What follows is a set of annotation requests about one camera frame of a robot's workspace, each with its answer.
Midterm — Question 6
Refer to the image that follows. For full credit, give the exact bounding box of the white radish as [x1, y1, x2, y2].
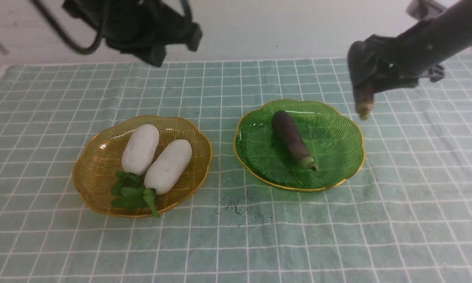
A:
[111, 124, 159, 196]
[111, 139, 192, 217]

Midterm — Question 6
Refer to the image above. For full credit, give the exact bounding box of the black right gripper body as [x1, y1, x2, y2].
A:
[347, 35, 445, 94]

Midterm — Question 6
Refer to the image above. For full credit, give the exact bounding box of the amber glass plate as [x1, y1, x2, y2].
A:
[71, 115, 212, 219]

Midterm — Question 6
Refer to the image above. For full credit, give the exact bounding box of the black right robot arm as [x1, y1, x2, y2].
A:
[347, 0, 472, 99]

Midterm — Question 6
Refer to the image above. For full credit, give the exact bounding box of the purple eggplant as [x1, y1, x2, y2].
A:
[353, 85, 375, 120]
[271, 110, 318, 171]

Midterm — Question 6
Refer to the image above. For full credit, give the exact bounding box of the green glass plate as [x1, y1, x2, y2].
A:
[233, 99, 365, 192]

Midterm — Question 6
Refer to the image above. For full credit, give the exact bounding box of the green checkered tablecloth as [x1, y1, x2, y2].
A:
[0, 56, 472, 283]

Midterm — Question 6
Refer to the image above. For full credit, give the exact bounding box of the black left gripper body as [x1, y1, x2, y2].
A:
[62, 0, 203, 67]

